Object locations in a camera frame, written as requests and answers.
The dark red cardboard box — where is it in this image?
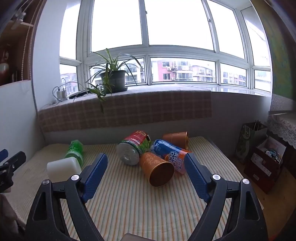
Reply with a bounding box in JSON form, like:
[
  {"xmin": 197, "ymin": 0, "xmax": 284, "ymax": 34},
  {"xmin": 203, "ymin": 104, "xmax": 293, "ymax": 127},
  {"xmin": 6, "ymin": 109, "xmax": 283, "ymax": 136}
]
[{"xmin": 243, "ymin": 136, "xmax": 287, "ymax": 194}]

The potted spider plant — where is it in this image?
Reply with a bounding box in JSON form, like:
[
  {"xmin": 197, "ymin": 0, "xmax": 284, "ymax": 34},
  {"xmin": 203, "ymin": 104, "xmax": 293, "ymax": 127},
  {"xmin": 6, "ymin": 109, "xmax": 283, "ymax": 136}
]
[{"xmin": 73, "ymin": 48, "xmax": 144, "ymax": 113}]

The white lace cloth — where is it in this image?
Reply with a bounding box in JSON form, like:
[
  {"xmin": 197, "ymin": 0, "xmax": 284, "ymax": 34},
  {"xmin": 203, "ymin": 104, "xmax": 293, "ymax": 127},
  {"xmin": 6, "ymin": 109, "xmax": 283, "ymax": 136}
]
[{"xmin": 266, "ymin": 113, "xmax": 296, "ymax": 150}]

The wooden shelf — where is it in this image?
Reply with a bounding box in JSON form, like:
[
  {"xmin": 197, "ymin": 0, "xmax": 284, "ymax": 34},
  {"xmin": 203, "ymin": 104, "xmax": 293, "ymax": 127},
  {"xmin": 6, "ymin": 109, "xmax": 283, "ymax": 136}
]
[{"xmin": 0, "ymin": 0, "xmax": 47, "ymax": 87}]

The green paper bag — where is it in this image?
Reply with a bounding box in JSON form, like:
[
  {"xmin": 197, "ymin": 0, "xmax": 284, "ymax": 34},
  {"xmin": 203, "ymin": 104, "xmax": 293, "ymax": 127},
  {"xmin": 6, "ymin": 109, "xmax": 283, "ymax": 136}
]
[{"xmin": 235, "ymin": 120, "xmax": 268, "ymax": 164}]

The green bottle with white cap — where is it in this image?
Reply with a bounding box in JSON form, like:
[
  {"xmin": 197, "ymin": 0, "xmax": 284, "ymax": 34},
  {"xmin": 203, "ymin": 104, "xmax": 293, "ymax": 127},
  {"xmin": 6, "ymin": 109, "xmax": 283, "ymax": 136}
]
[{"xmin": 47, "ymin": 140, "xmax": 84, "ymax": 183}]

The white charger with cables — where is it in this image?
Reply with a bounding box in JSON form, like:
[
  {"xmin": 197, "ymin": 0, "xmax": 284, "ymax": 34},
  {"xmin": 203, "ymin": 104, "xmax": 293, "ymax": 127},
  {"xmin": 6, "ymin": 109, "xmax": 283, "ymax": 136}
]
[{"xmin": 51, "ymin": 77, "xmax": 80, "ymax": 105}]

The red and green snack jar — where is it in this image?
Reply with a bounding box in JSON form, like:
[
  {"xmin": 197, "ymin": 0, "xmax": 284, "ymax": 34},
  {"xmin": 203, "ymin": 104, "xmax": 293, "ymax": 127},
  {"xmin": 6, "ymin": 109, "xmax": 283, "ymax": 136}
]
[{"xmin": 116, "ymin": 130, "xmax": 152, "ymax": 166}]

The blue orange snack packet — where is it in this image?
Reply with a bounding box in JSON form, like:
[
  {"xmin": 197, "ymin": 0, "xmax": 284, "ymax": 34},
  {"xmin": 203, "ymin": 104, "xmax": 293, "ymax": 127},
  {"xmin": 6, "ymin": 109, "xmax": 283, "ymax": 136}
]
[{"xmin": 151, "ymin": 139, "xmax": 193, "ymax": 175}]

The orange patterned cup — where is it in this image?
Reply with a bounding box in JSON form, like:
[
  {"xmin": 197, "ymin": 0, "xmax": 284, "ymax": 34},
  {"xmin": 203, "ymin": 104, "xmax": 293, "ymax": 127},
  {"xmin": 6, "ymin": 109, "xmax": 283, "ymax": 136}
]
[
  {"xmin": 162, "ymin": 131, "xmax": 189, "ymax": 151},
  {"xmin": 139, "ymin": 152, "xmax": 175, "ymax": 188}
]

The plaid windowsill cloth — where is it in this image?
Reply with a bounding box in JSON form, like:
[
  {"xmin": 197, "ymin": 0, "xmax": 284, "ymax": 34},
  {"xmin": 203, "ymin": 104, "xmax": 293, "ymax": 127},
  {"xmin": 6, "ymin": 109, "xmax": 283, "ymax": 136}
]
[{"xmin": 37, "ymin": 90, "xmax": 213, "ymax": 133}]

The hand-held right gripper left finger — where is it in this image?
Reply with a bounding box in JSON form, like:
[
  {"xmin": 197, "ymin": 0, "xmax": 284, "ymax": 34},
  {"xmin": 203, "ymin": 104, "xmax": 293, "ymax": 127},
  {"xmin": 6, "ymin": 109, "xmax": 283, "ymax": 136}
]
[{"xmin": 25, "ymin": 153, "xmax": 109, "ymax": 241}]

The black flat object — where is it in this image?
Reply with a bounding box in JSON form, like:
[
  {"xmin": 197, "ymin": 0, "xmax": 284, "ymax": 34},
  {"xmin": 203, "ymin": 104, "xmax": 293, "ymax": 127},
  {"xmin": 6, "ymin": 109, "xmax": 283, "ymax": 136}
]
[{"xmin": 69, "ymin": 90, "xmax": 89, "ymax": 100}]

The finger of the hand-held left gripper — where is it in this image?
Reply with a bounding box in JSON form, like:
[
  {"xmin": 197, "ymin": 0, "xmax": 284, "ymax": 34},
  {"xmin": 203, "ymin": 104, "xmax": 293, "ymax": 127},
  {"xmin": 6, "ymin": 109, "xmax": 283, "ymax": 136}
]
[{"xmin": 0, "ymin": 149, "xmax": 26, "ymax": 193}]

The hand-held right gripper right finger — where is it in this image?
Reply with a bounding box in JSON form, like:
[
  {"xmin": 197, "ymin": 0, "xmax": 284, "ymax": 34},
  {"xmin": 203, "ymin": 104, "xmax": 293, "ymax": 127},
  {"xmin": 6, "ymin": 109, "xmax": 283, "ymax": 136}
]
[{"xmin": 184, "ymin": 153, "xmax": 269, "ymax": 241}]

